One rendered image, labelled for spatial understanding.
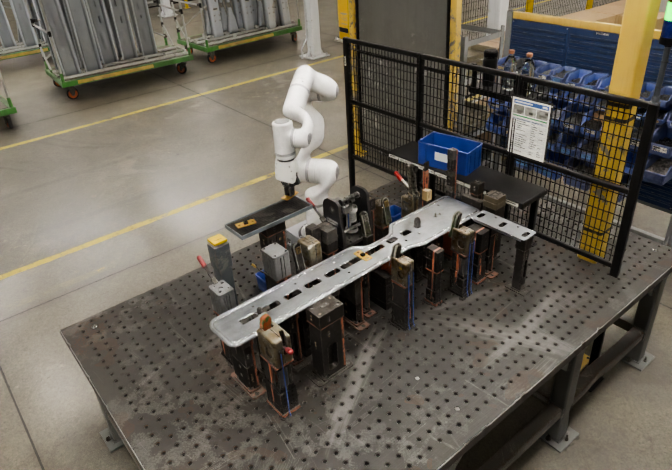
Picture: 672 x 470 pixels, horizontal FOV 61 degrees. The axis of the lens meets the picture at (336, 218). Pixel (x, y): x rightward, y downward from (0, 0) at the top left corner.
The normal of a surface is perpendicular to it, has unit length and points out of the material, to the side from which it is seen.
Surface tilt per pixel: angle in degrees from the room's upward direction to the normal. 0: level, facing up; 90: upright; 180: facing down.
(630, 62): 90
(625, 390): 0
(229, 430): 0
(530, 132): 90
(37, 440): 0
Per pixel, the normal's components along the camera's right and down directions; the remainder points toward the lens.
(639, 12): -0.76, 0.37
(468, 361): -0.05, -0.86
